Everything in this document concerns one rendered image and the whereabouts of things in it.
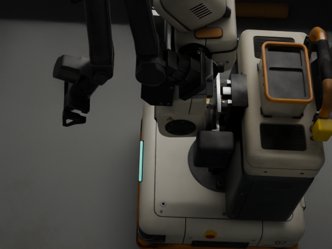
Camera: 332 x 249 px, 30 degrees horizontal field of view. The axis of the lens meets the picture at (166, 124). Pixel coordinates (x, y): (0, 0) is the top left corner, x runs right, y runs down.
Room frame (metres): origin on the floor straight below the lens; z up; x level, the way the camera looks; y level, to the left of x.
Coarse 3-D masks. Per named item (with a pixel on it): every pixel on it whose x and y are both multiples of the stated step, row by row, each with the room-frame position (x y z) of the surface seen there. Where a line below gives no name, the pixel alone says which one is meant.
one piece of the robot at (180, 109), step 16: (176, 32) 1.06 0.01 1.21; (192, 32) 1.06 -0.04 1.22; (208, 32) 1.06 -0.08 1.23; (224, 32) 1.07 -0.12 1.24; (176, 48) 1.03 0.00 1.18; (192, 48) 1.01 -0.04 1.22; (208, 48) 1.03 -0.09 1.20; (224, 48) 1.04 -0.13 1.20; (224, 64) 1.04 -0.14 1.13; (160, 112) 1.06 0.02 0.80; (176, 112) 1.06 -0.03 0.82; (192, 112) 1.06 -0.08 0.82; (160, 128) 1.05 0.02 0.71; (176, 128) 1.05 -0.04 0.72; (192, 128) 1.06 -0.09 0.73
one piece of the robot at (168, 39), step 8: (152, 8) 1.28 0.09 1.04; (160, 16) 1.26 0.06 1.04; (160, 24) 1.23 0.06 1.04; (168, 24) 1.18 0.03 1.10; (160, 32) 1.19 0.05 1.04; (168, 32) 1.15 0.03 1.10; (168, 40) 1.12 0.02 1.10; (168, 80) 1.03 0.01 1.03; (144, 88) 1.02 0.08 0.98; (152, 88) 1.03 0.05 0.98; (160, 88) 1.03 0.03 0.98; (168, 88) 1.03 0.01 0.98; (144, 96) 1.02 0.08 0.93; (152, 96) 1.03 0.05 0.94; (160, 96) 1.03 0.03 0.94; (168, 96) 1.03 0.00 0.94; (152, 104) 1.03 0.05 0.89; (160, 104) 1.03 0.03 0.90; (168, 104) 1.03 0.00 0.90
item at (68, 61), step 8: (64, 56) 0.93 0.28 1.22; (72, 56) 0.94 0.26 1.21; (56, 64) 0.93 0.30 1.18; (64, 64) 0.90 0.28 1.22; (72, 64) 0.91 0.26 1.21; (80, 64) 0.92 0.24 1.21; (88, 64) 0.93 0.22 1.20; (56, 72) 0.90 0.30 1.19; (64, 72) 0.90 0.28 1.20; (72, 72) 0.90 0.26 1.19; (80, 72) 0.90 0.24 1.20; (88, 72) 0.91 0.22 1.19; (96, 72) 0.89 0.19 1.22; (104, 72) 0.89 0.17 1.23; (64, 80) 0.89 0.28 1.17; (72, 80) 0.89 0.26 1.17; (96, 80) 0.88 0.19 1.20; (104, 80) 0.88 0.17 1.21
